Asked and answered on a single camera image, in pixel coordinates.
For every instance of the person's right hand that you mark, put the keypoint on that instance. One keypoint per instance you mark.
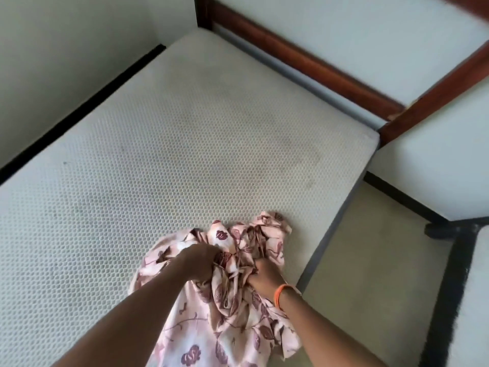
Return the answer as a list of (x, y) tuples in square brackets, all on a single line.
[(269, 279)]

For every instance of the person's left hand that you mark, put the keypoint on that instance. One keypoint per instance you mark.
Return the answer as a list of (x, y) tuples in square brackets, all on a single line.
[(198, 261)]

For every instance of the peach floral sheet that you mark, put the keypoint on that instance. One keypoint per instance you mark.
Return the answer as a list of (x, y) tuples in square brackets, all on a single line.
[(237, 321)]

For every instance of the black bed frame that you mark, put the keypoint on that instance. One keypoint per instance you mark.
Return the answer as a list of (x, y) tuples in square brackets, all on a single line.
[(328, 240)]

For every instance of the white honeycomb mattress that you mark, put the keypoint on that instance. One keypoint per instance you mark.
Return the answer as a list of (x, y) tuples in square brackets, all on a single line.
[(172, 129)]

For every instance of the brown wooden bed headboard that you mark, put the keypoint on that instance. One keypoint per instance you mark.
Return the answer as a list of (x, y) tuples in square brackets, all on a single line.
[(305, 64)]

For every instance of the person's right forearm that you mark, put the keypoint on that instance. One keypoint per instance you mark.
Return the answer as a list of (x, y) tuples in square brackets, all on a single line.
[(324, 336)]

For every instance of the person's left forearm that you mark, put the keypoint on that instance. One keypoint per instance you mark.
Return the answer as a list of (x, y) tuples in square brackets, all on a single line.
[(126, 321)]

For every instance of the orange wrist band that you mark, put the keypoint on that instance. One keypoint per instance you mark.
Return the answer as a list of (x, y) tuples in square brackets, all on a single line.
[(280, 292)]

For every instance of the black framed white furniture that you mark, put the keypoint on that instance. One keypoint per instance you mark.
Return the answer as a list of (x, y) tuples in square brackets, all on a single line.
[(454, 282)]

